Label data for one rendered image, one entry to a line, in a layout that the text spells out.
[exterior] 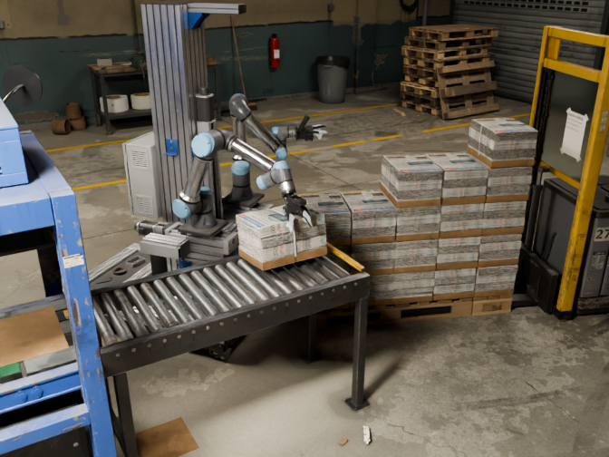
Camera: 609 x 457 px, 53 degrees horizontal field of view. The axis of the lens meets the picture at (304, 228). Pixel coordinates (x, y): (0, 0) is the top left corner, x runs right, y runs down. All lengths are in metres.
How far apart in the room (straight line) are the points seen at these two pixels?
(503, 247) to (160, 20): 2.55
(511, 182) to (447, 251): 0.59
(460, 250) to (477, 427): 1.20
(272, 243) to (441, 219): 1.36
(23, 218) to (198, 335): 0.97
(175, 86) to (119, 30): 6.26
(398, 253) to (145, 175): 1.66
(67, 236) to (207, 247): 1.57
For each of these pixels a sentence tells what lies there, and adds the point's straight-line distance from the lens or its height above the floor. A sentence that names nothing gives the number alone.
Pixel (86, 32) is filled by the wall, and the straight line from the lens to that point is 9.73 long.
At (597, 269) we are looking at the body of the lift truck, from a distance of 4.47.
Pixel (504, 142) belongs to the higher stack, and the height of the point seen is 1.22.
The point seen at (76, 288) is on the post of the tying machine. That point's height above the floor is 1.21.
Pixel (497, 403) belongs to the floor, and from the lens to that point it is 3.64.
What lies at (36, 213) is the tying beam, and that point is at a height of 1.50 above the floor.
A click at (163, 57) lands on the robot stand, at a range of 3.62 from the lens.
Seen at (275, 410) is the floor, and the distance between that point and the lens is 3.45.
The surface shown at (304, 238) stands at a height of 0.96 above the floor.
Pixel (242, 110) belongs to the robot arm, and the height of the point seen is 1.40.
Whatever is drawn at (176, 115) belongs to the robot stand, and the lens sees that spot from 3.66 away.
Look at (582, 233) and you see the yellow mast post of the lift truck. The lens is 4.22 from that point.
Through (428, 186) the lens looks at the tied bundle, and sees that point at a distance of 3.84.
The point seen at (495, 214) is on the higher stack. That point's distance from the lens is 4.09.
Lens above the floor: 2.22
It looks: 23 degrees down
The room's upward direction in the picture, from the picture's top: straight up
